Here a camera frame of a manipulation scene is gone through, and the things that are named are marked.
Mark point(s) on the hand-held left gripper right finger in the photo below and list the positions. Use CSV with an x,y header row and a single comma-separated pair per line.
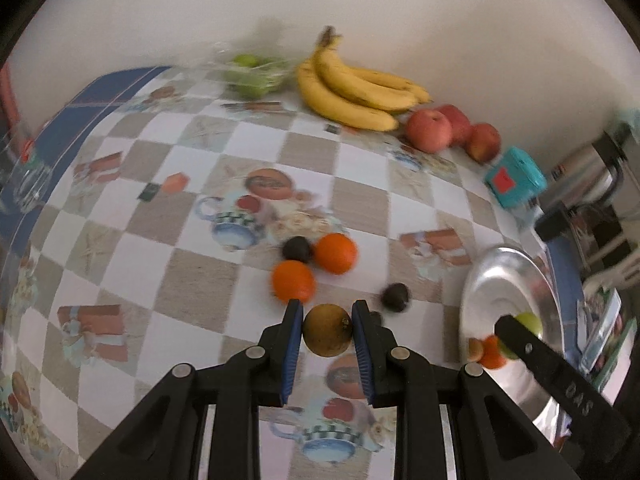
x,y
362,355

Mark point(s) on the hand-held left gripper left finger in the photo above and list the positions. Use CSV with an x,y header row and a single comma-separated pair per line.
x,y
292,355

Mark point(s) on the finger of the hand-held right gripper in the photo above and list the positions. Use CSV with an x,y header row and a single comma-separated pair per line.
x,y
565,385

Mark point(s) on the round brown fruit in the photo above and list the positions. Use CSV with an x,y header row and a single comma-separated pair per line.
x,y
327,331

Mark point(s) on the dark purple plum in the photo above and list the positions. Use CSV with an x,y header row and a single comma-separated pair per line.
x,y
396,297
296,249

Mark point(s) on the green fruit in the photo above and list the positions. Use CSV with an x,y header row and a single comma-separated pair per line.
x,y
531,322

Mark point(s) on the orange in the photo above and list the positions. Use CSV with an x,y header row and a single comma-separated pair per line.
x,y
492,354
336,253
293,281

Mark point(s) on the round metal bowl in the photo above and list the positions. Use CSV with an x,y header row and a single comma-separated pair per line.
x,y
505,280

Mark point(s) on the clear bag of green fruits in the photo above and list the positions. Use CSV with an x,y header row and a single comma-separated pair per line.
x,y
255,74

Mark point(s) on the stack of magazines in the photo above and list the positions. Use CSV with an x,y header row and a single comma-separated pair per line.
x,y
602,330

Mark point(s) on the white plastic chair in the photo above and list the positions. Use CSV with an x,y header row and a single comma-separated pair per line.
x,y
610,260

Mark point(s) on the black block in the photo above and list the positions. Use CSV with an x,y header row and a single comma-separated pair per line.
x,y
552,225

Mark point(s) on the teal box with red label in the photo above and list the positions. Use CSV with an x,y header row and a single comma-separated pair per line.
x,y
515,177

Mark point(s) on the silver thermos jug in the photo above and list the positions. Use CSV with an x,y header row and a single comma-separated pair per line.
x,y
590,170

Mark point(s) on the red apple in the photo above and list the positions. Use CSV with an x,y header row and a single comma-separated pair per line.
x,y
427,131
484,142
457,121

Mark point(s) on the yellow banana bunch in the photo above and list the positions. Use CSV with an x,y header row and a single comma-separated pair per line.
x,y
350,95

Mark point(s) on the grey white appliance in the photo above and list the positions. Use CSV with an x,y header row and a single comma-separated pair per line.
x,y
625,127

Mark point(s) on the clear glass jar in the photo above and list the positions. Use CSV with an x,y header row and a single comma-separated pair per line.
x,y
25,180

